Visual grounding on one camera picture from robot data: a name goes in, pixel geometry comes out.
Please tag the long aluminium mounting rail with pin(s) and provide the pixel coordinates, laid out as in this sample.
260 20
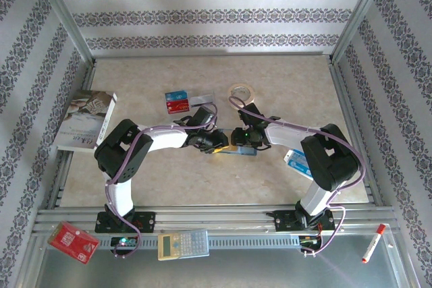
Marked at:
219 215

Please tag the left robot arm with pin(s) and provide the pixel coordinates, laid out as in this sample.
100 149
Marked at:
168 138

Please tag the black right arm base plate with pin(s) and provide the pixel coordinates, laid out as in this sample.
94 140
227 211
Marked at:
285 222

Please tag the red white marker pen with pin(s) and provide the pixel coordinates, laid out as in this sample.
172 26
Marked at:
373 244

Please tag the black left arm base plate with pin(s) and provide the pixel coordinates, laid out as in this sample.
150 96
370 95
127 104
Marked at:
145 222

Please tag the red cardboard box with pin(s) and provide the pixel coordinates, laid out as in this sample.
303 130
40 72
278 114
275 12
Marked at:
72 242

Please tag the aluminium rear rail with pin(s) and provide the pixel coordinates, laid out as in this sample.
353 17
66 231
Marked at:
212 54

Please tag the red credit card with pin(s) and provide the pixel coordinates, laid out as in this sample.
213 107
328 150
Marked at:
179 107

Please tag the aluminium side rail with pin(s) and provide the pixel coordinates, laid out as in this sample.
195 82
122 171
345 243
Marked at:
345 99
62 180

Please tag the white paperback book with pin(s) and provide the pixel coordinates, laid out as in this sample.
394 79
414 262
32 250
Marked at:
84 119

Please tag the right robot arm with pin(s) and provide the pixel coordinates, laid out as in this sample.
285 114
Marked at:
329 160

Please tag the small control circuit board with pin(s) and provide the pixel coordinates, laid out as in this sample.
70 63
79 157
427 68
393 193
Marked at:
308 241
125 241

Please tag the aluminium frame post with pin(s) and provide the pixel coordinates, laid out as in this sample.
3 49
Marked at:
360 11
62 11

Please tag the grey metal shelf sheet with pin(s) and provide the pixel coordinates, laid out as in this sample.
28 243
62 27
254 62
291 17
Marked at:
253 271

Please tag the beige grey calculator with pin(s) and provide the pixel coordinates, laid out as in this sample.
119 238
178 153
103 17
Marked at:
184 244

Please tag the beige masking tape roll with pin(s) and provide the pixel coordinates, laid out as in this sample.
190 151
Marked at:
248 94

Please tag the blue credit card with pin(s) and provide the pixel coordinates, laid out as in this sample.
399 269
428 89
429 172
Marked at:
176 95

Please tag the blue leather card holder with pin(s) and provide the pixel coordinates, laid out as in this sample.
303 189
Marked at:
244 151

